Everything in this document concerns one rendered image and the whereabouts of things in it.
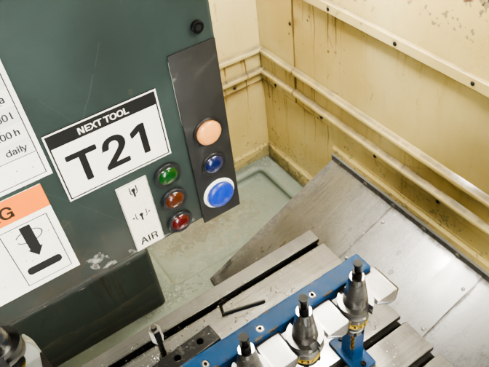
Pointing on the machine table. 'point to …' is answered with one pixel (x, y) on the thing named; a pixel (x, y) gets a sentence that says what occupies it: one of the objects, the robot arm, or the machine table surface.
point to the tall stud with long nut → (158, 339)
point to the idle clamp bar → (201, 340)
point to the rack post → (359, 354)
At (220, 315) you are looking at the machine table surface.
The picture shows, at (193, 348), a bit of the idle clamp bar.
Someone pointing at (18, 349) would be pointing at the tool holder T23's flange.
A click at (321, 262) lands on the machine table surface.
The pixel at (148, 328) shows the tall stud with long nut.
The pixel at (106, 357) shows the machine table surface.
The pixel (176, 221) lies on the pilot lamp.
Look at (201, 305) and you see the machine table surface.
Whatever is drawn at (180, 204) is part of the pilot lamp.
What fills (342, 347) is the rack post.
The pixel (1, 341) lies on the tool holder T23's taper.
